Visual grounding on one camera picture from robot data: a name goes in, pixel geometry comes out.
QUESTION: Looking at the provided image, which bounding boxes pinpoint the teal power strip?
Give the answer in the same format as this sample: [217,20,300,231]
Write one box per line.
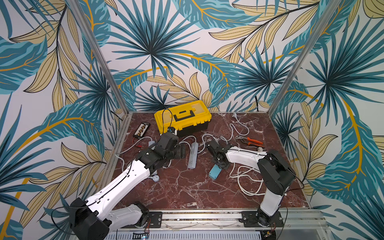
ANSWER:
[209,165,222,181]

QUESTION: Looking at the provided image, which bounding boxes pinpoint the grey white power strip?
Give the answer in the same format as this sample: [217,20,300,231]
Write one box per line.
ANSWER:
[188,142,199,169]

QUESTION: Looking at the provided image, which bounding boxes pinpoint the thin white cord of strip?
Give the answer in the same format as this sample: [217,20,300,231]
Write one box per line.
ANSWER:
[173,112,250,155]

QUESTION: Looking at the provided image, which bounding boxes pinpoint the thick white cord of teal strip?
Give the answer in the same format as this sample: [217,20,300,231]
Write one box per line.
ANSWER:
[228,161,271,197]

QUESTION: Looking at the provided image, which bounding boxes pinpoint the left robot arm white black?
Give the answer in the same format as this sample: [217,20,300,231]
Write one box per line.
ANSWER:
[69,132,180,240]

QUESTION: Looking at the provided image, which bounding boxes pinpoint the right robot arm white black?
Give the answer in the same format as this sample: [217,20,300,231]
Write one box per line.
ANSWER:
[207,141,296,227]

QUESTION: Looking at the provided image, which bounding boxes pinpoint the yellow black toolbox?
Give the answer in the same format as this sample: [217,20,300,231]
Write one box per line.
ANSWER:
[154,100,212,138]

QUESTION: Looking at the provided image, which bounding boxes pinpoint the orange handled pliers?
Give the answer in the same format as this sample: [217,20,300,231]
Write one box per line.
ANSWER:
[235,136,264,148]

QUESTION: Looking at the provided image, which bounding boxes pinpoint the white cord of left strip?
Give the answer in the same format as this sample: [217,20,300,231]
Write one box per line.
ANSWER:
[115,136,172,183]

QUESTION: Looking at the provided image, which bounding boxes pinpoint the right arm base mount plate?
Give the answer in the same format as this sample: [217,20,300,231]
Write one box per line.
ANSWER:
[239,211,284,228]

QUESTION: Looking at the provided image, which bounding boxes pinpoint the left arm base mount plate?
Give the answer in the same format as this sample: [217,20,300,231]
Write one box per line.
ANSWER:
[122,212,163,229]

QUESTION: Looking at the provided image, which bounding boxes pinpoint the white slotted cable duct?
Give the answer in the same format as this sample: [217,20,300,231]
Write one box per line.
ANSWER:
[105,231,262,240]

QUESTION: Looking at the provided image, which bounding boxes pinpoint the aluminium front rail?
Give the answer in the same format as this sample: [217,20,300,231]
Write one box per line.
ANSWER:
[77,209,328,232]

